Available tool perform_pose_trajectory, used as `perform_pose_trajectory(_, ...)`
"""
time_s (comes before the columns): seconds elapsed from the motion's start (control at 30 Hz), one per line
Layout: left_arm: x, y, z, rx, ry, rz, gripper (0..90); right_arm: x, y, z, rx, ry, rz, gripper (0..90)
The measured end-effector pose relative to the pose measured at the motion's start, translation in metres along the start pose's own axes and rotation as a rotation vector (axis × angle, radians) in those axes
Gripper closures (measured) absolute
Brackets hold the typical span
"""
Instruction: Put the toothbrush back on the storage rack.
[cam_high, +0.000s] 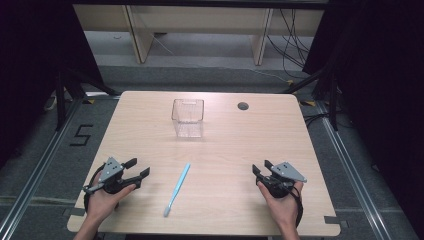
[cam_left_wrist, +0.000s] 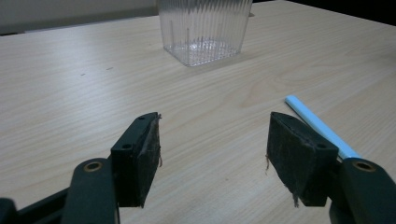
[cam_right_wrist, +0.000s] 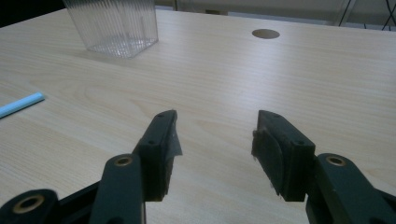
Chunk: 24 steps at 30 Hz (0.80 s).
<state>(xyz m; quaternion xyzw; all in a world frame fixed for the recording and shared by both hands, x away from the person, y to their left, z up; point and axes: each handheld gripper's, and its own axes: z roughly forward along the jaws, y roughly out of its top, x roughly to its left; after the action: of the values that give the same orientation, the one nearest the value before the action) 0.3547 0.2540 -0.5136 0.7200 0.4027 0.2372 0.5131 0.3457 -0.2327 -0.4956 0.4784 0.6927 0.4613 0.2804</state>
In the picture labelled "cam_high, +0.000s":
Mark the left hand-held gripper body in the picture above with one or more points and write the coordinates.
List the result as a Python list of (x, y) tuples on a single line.
[(110, 169)]

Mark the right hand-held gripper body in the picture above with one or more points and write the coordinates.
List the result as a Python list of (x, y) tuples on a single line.
[(283, 173)]

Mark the light blue toothbrush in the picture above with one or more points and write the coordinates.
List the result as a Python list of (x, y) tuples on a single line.
[(178, 187)]

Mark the clear plastic box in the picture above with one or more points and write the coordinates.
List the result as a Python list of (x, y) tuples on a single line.
[(187, 116)]

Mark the person's left hand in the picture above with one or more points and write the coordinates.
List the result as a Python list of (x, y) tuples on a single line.
[(106, 203)]

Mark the person's right hand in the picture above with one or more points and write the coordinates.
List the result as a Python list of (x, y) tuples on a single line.
[(283, 208)]

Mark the black metal stand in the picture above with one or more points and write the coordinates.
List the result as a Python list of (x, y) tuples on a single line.
[(333, 100), (60, 100)]

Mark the black curtain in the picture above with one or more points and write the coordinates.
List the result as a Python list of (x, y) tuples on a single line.
[(383, 83), (33, 66)]

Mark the beige wooden bench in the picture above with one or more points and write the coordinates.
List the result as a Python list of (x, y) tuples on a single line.
[(140, 20)]

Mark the metal floor rail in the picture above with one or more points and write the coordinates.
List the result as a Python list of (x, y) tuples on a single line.
[(40, 166), (353, 180)]

